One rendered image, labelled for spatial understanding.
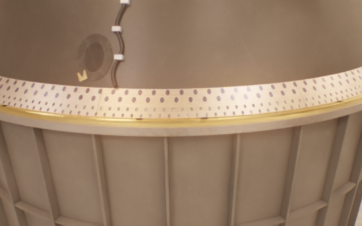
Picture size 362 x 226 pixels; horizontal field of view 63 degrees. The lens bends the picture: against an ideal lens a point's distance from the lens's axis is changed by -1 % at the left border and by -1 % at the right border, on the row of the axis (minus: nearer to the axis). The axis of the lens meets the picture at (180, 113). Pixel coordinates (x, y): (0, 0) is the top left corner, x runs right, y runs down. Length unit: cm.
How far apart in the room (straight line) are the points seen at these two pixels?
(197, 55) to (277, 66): 23
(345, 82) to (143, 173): 68
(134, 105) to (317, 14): 63
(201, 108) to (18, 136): 59
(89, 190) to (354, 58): 96
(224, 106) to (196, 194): 29
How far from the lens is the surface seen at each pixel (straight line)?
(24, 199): 123
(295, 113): 86
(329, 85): 100
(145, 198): 94
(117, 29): 86
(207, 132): 76
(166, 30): 85
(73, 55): 91
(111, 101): 82
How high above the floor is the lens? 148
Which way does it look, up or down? 23 degrees down
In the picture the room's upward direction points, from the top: 1 degrees counter-clockwise
